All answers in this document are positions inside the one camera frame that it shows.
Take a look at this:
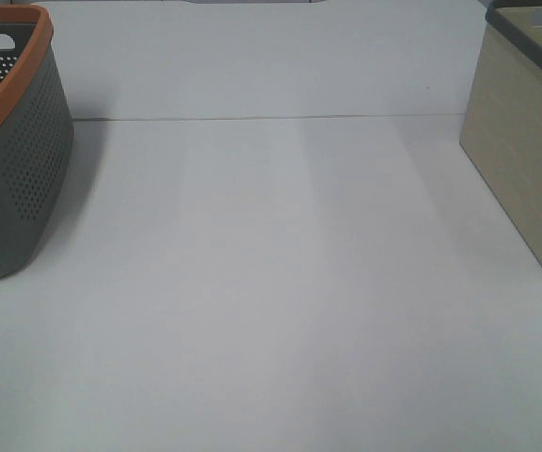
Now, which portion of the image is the beige basket grey rim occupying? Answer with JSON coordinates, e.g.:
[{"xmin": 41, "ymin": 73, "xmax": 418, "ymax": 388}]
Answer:
[{"xmin": 459, "ymin": 1, "xmax": 542, "ymax": 267}]

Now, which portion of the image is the grey perforated basket orange rim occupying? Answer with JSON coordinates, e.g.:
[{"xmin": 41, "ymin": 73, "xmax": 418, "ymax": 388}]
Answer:
[{"xmin": 0, "ymin": 4, "xmax": 74, "ymax": 278}]

